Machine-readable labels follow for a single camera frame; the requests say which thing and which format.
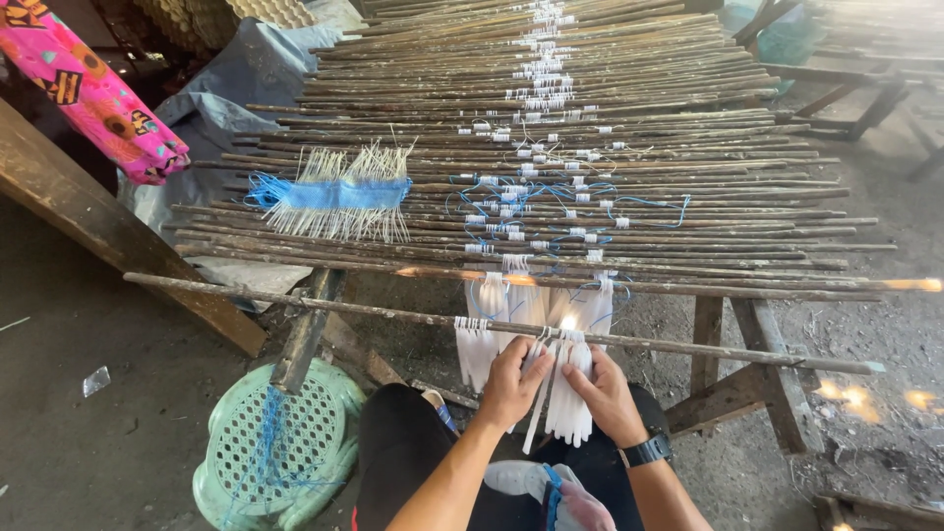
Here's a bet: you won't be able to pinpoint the person's left hand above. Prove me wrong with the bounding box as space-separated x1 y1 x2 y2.
478 336 556 433

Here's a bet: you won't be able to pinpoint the person's right hand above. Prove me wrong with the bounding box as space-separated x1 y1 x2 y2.
562 345 650 449

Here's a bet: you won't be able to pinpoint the small bunch of white candles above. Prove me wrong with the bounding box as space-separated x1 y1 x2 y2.
453 316 504 394

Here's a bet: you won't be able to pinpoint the black wrist watch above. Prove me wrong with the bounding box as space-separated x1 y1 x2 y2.
618 429 674 469

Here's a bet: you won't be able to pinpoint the row of hanging white candles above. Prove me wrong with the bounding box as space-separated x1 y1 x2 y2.
471 271 618 349

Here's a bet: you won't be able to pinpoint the white cloth bag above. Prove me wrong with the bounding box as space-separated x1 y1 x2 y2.
483 459 618 531

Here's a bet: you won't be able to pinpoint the person's black trousers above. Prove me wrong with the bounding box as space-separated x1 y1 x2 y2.
352 382 669 531

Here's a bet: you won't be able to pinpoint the wooden trestle rack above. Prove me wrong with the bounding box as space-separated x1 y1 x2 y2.
269 267 827 455

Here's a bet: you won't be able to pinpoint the long thin wooden stick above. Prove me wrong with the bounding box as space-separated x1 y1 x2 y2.
124 272 886 376

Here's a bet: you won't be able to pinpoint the green plastic stool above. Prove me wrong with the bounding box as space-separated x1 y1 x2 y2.
192 358 367 531

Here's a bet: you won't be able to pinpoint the pile of wooden sticks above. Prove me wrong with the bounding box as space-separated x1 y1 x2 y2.
164 0 944 303

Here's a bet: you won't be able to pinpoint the frayed blue woven sack strip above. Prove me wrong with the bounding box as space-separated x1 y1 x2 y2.
245 142 414 244

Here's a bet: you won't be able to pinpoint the grey tarpaulin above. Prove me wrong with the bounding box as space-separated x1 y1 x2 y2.
117 16 348 312

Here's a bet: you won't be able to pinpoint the teal plastic bag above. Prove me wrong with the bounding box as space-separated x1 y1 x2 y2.
717 0 826 98

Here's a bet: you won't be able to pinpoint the background wooden rack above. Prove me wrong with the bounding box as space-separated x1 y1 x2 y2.
732 0 944 184

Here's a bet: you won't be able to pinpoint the thick wooden beam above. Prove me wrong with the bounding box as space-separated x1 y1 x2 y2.
0 98 268 359

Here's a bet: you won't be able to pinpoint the stack of egg trays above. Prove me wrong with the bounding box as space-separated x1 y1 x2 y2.
131 0 318 51

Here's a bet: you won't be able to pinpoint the pink patterned cloth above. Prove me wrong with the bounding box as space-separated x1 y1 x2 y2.
0 0 192 186

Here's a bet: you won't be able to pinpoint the tangled blue string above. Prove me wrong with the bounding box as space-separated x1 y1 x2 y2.
220 385 348 529

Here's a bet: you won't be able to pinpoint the dark wooden frame piece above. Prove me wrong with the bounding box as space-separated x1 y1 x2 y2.
813 491 944 531

